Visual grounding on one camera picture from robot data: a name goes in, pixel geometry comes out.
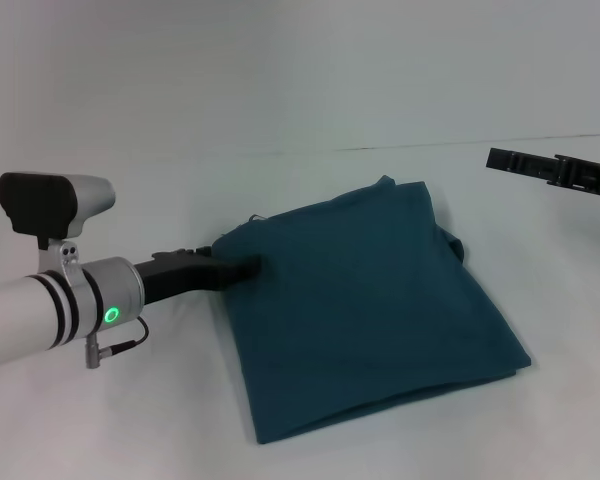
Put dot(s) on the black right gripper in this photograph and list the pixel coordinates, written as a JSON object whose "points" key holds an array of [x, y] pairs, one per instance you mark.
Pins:
{"points": [[592, 180]]}

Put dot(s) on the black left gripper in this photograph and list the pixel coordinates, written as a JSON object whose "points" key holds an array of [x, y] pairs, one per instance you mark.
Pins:
{"points": [[180, 277]]}

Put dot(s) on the teal blue shirt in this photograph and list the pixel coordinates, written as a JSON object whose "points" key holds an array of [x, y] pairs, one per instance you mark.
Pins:
{"points": [[370, 310]]}

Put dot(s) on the silver black wrist camera box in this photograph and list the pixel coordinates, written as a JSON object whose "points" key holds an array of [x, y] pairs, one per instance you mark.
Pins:
{"points": [[45, 200]]}

